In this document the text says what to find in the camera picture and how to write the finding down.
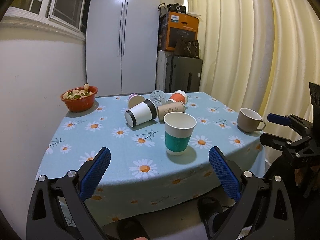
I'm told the beige ceramic mug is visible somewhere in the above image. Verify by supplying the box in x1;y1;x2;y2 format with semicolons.
237;108;266;133

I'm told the pile of pale strawberries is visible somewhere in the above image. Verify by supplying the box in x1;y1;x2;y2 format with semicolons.
63;83;94;100

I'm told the blue daisy tablecloth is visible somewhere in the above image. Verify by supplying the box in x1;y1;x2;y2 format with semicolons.
35;92;266;230

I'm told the red plastic bowl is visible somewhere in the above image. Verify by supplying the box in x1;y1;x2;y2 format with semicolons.
60;86;98;112

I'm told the brown handbag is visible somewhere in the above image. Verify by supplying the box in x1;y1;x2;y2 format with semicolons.
174;39;200;58

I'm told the teal and white paper cup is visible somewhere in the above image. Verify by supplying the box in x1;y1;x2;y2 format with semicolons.
163;112;197;155

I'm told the white and black paper cup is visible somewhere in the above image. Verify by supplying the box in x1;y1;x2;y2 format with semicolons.
124;99;157;127

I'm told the orange and black cardboard box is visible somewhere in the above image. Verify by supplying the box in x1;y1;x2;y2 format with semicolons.
158;11;200;52

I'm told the clear glass cup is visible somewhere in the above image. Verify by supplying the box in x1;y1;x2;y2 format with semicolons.
150;90;166;105

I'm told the cream curtain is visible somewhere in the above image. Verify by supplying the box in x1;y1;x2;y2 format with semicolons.
185;0;320;155

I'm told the grey suitcase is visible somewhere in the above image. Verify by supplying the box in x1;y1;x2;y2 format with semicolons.
165;55;203;93

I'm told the orange and white paper cup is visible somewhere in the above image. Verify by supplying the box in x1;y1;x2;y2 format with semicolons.
166;90;188;105

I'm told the white wardrobe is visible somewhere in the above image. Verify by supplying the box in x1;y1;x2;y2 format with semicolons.
85;0;162;97

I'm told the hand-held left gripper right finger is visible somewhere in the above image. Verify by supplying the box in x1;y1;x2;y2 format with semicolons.
208;146;295;240

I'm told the black slipper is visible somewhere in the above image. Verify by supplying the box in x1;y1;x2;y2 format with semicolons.
197;196;225;240

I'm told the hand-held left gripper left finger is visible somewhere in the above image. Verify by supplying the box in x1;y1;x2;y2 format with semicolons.
26;146;112;240

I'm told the black camera bag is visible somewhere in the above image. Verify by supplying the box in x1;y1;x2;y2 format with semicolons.
167;4;187;14

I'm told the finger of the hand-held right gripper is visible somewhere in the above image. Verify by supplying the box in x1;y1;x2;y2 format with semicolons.
259;133;304;157
267;113;313;136

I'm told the white-framed window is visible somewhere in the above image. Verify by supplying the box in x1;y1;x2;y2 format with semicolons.
5;0;92;34

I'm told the pink-rimmed paper cup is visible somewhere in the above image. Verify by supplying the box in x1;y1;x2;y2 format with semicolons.
128;93;146;109

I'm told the brown kraft paper cup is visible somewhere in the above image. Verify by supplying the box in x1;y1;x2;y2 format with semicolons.
157;101;185;120

